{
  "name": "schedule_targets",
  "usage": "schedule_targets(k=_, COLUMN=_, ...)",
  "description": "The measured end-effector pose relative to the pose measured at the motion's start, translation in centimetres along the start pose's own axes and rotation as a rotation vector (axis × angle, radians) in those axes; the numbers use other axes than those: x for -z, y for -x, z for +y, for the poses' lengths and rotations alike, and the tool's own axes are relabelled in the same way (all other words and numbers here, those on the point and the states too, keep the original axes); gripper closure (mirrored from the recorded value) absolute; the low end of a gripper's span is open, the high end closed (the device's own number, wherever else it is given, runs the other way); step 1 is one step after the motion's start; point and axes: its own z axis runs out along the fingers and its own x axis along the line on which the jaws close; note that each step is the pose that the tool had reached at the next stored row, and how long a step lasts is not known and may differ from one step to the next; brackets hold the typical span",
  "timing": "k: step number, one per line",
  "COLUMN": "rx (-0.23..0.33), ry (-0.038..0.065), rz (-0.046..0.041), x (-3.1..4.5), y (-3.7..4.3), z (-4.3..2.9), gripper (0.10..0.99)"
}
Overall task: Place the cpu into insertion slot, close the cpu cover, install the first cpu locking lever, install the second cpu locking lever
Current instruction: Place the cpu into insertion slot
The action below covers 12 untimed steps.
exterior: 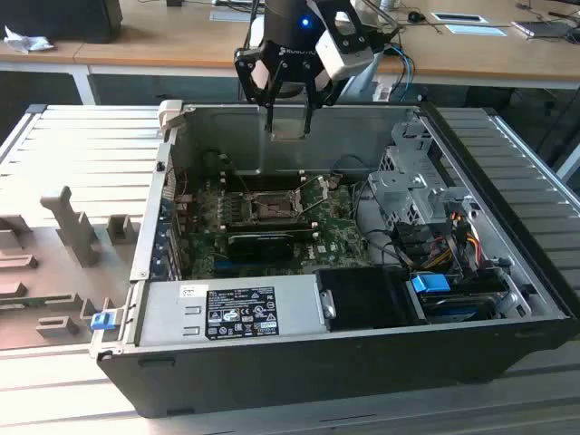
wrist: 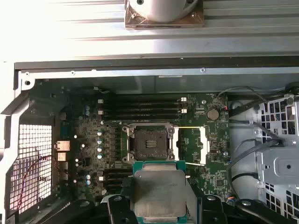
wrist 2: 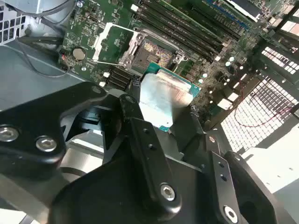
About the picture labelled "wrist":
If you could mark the black RAM slot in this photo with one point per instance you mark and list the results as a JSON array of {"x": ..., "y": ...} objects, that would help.
[
  {"x": 140, "y": 111},
  {"x": 116, "y": 176},
  {"x": 114, "y": 181},
  {"x": 140, "y": 117},
  {"x": 116, "y": 170},
  {"x": 113, "y": 186},
  {"x": 140, "y": 106},
  {"x": 140, "y": 100}
]

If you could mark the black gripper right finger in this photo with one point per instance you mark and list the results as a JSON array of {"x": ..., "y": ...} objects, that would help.
[{"x": 212, "y": 210}]

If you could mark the metal socket cover frame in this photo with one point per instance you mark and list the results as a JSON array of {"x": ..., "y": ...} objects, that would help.
[{"x": 202, "y": 144}]

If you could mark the CPU socket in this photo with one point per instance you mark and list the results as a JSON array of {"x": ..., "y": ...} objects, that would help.
[{"x": 149, "y": 140}]

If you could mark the square brown base plate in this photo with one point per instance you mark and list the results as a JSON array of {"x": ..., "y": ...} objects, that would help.
[{"x": 130, "y": 22}]

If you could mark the metal rear port block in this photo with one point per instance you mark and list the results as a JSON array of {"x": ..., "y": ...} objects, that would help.
[{"x": 63, "y": 145}]

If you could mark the grey metal drive cage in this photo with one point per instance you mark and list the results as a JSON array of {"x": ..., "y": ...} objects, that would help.
[{"x": 275, "y": 163}]

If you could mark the green motherboard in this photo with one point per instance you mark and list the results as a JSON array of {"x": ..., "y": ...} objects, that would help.
[{"x": 112, "y": 144}]

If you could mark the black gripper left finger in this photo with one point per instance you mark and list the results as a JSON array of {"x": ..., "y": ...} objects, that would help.
[{"x": 119, "y": 210}]

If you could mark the open black PC case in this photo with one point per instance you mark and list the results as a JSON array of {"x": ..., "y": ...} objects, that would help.
[{"x": 130, "y": 77}]

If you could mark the silver coin battery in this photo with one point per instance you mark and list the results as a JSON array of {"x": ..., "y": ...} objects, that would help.
[{"x": 213, "y": 114}]

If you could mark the CPU with silver top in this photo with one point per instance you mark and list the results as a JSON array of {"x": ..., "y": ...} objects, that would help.
[{"x": 158, "y": 191}]

